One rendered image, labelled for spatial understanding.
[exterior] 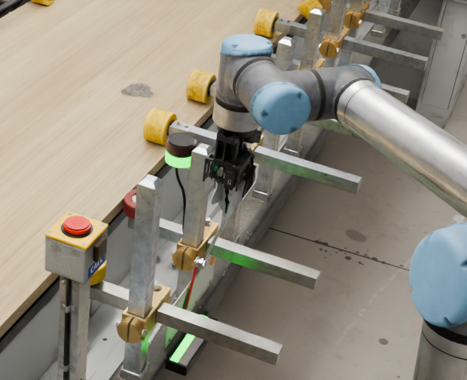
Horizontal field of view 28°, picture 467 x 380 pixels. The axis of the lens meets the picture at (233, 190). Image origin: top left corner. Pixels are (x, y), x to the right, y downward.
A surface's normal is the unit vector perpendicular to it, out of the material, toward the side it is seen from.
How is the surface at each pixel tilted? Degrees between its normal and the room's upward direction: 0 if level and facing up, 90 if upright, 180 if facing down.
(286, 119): 90
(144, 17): 0
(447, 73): 90
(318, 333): 0
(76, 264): 90
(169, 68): 0
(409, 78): 90
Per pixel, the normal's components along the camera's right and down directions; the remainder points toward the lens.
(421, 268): -0.89, 0.01
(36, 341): 0.92, 0.29
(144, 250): -0.36, 0.47
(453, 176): -0.78, -0.28
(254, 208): 0.12, -0.83
